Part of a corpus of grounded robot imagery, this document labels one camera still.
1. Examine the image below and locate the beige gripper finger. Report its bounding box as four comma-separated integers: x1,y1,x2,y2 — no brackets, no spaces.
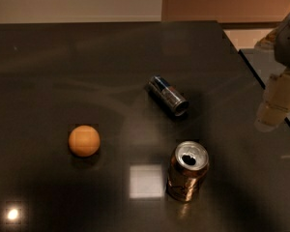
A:
254,69,290,132
254,28,277,51

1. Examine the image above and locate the blue silver redbull can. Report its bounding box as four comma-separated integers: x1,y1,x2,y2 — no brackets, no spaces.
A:
147,75,189,117

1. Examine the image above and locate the brown open soda can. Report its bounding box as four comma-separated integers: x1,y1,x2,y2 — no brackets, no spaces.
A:
166,141,209,202

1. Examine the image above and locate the orange fruit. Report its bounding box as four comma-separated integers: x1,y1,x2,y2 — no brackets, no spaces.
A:
69,126,101,158

